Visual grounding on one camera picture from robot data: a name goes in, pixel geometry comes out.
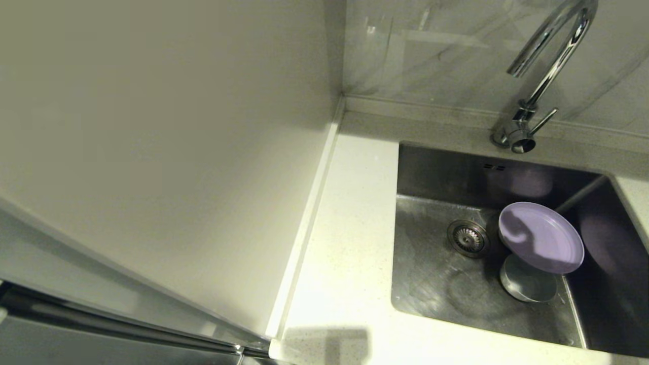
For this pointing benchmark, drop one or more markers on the chrome gooseneck faucet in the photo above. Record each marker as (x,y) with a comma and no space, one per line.
(547,78)

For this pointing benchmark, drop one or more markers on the purple plate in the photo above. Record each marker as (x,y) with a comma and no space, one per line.
(540,235)

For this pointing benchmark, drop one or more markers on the tall silver door refrigerator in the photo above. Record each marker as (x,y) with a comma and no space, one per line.
(152,126)

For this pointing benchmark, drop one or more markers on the pale blue round bowl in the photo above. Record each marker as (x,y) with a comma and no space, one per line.
(527,286)

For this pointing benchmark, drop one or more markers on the stainless steel sink basin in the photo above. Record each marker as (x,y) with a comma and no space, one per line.
(441,289)

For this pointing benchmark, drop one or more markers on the round metal drain strainer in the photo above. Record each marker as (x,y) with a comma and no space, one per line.
(468,238)

